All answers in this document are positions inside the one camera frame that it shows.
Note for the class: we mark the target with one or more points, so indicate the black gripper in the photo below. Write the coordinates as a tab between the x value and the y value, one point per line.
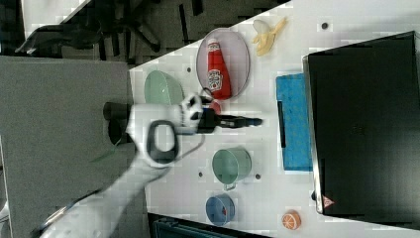
210	120

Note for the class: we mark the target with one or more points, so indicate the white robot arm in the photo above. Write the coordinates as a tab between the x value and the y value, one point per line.
154	130

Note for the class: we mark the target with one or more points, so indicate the red toy strawberry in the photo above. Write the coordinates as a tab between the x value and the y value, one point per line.
216	107

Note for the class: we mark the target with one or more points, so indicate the red ketchup bottle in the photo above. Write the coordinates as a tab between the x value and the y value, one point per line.
218	77

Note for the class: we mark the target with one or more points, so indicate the green metal cup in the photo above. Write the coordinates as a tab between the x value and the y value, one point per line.
231	165

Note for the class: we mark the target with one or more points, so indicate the purple round plate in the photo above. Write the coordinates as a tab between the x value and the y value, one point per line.
235	54

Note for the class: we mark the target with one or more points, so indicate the green perforated colander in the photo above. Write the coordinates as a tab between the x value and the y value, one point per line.
162	88

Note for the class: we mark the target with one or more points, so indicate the peeled yellow banana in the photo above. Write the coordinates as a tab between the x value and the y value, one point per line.
266	35

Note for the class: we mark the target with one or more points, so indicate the blue bowl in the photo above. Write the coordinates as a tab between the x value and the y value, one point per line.
214	205

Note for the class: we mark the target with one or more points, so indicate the orange slice toy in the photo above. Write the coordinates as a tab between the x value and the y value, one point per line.
291	220

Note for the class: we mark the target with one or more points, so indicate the black office chair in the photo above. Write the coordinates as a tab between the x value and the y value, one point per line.
92	24

